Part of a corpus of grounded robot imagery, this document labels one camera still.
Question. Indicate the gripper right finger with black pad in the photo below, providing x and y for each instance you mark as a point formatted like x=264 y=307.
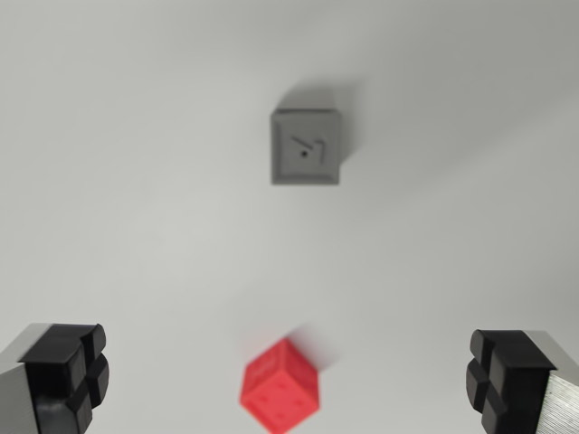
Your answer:
x=511 y=380

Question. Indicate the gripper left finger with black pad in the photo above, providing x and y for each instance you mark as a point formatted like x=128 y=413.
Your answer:
x=50 y=375

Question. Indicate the grey embossed cube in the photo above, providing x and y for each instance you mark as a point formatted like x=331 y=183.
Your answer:
x=305 y=147

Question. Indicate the red cube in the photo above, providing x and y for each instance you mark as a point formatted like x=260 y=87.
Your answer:
x=280 y=384

